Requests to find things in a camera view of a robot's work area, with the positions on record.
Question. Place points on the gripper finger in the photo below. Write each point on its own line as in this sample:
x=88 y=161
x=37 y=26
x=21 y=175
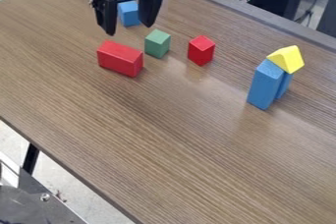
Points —
x=106 y=15
x=149 y=8

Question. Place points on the small blue block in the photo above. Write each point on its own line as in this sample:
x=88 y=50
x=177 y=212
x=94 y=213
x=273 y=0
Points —
x=129 y=13

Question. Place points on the green cube block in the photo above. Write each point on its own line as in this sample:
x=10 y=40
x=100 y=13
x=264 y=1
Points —
x=157 y=43

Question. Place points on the long red block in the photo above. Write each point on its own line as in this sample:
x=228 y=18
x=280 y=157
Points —
x=120 y=58

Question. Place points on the red cube block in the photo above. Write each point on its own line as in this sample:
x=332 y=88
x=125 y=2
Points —
x=201 y=50

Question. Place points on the tall blue block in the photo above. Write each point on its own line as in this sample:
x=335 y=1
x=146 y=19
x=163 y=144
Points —
x=268 y=84

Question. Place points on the yellow triangular block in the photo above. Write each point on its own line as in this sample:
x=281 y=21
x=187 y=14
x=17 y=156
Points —
x=286 y=58

